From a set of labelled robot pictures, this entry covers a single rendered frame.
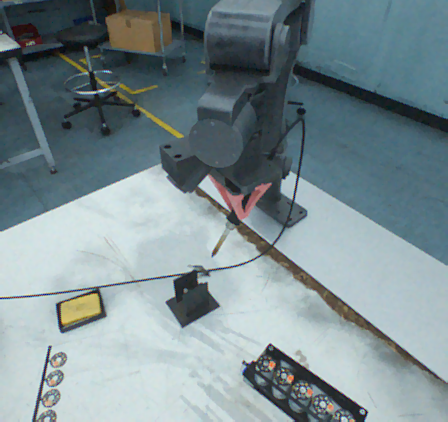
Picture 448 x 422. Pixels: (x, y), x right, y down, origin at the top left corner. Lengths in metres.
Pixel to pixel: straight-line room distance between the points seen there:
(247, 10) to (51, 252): 0.59
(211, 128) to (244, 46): 0.09
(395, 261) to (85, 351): 0.58
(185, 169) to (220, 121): 0.09
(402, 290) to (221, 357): 0.35
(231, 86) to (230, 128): 0.05
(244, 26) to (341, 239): 0.51
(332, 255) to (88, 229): 0.51
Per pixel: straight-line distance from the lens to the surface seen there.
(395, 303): 0.71
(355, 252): 0.77
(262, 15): 0.40
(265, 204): 0.81
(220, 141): 0.36
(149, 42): 3.67
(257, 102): 0.42
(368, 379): 0.62
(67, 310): 0.67
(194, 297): 0.60
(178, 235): 0.76
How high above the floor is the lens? 1.29
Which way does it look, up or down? 41 degrees down
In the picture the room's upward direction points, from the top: straight up
